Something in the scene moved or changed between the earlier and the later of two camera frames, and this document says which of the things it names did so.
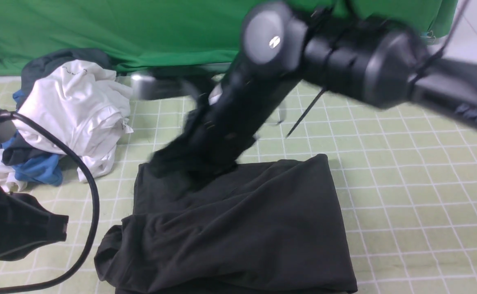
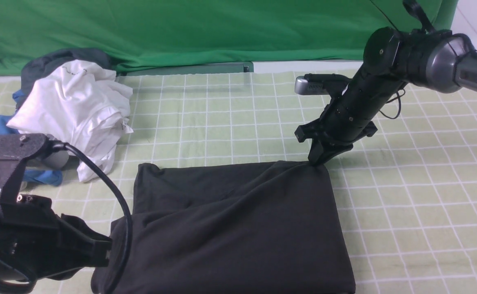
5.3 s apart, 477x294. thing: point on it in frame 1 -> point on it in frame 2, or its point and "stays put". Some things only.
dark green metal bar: x=229 y=68 stays put
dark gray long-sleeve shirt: x=273 y=226 stays put
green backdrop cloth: x=161 y=36 stays put
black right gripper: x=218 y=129 -> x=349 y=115
